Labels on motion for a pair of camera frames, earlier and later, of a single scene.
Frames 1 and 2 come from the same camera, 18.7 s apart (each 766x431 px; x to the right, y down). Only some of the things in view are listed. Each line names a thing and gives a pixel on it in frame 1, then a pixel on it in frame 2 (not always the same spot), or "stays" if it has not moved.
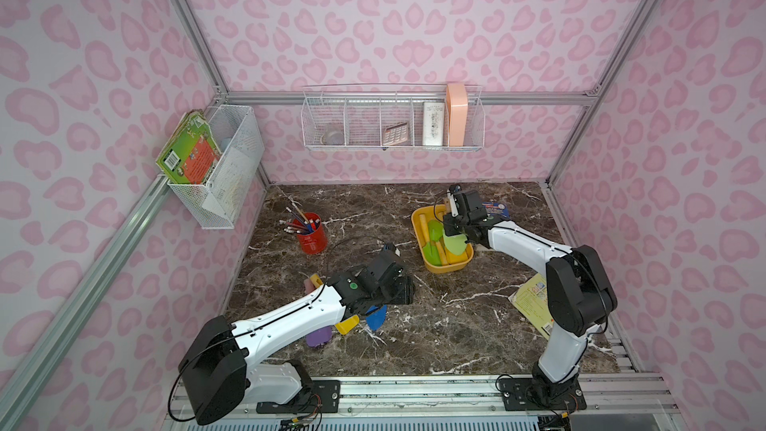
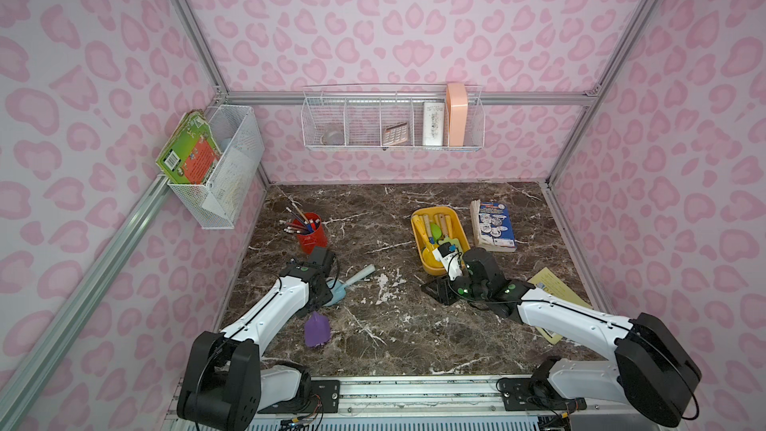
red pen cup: (313, 241) stays
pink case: (456, 108) stays
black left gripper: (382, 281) → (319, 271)
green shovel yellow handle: (435, 229) stays
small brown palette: (395, 134) stays
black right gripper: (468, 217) → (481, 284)
